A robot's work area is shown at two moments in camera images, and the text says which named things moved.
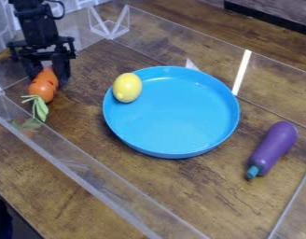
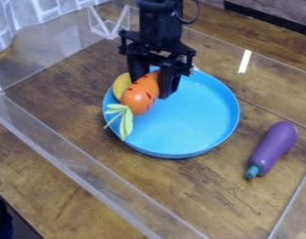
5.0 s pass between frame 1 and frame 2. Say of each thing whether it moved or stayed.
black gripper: moved
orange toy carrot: moved
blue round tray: stayed
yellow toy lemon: stayed
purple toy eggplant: stayed
